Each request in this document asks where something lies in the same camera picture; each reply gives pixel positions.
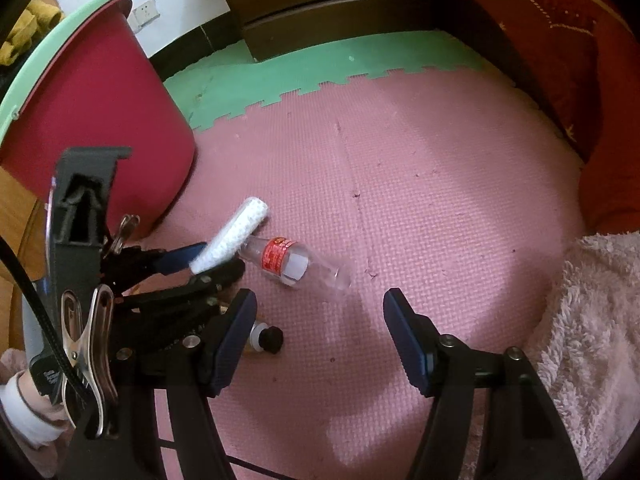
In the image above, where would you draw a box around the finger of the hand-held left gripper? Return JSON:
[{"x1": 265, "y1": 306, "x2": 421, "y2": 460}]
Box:
[
  {"x1": 120, "y1": 260, "x2": 246, "y2": 316},
  {"x1": 120, "y1": 242, "x2": 208, "y2": 276}
]

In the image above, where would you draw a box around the white wall socket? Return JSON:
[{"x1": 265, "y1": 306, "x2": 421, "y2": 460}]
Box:
[{"x1": 131, "y1": 0, "x2": 162, "y2": 28}]

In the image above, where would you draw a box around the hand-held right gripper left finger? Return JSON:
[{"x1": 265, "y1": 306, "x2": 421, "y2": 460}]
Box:
[{"x1": 62, "y1": 287, "x2": 258, "y2": 480}]

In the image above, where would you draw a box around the dark wooden drawer cabinet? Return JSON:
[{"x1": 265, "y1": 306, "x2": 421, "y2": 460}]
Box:
[{"x1": 207, "y1": 0, "x2": 453, "y2": 63}]

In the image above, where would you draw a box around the metal spring clip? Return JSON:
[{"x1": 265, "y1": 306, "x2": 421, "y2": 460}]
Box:
[
  {"x1": 102, "y1": 214, "x2": 142, "y2": 258},
  {"x1": 60, "y1": 284, "x2": 120, "y2": 438}
]

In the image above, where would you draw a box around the clear plastic bottle red label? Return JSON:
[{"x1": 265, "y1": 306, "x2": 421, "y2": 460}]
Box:
[{"x1": 239, "y1": 235, "x2": 352, "y2": 293}]

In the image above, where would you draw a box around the pink foam mat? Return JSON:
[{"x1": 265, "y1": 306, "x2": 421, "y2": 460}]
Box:
[{"x1": 120, "y1": 67, "x2": 588, "y2": 480}]

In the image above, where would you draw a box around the red bucket green rim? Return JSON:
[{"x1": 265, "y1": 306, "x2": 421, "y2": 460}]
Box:
[{"x1": 0, "y1": 0, "x2": 197, "y2": 241}]

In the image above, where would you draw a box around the white cloth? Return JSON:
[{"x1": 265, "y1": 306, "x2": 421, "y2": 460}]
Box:
[{"x1": 190, "y1": 197, "x2": 269, "y2": 276}]

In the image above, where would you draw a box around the person's left forearm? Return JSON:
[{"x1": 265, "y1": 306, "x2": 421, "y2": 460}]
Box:
[{"x1": 0, "y1": 347, "x2": 76, "y2": 480}]

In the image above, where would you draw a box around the metallic cream tube black cap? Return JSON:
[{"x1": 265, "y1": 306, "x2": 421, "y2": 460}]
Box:
[{"x1": 247, "y1": 321, "x2": 285, "y2": 357}]

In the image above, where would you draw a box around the mustard yellow cloth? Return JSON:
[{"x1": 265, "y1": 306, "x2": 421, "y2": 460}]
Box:
[{"x1": 0, "y1": 0, "x2": 62, "y2": 67}]

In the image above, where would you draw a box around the pink fluffy cloth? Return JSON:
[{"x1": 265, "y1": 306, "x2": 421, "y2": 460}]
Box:
[{"x1": 520, "y1": 230, "x2": 640, "y2": 480}]

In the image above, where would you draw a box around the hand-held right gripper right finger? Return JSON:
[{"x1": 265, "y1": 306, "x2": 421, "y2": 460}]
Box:
[{"x1": 382, "y1": 287, "x2": 583, "y2": 480}]

